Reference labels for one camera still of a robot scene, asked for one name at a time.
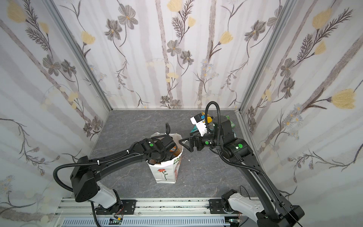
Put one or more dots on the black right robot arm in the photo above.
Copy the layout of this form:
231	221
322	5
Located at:
271	209

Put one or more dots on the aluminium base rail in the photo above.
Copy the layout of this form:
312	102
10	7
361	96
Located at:
150	207

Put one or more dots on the orange snack packet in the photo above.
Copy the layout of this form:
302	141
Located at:
175	151

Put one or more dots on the white printed paper bag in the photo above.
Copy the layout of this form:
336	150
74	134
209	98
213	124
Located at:
166	172

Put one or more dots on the yellow snack packet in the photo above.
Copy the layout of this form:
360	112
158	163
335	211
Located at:
207	119

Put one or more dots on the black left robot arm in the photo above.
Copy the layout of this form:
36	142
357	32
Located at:
87	172

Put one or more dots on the green snack packet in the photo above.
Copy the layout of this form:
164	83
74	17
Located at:
231	122

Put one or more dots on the teal snack packet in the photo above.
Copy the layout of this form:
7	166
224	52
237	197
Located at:
194	129

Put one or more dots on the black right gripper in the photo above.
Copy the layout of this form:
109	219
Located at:
193	143

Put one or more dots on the white slotted cable duct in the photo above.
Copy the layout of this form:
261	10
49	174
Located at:
147	222

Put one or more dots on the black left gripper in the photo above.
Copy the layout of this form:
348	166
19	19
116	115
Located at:
169	144

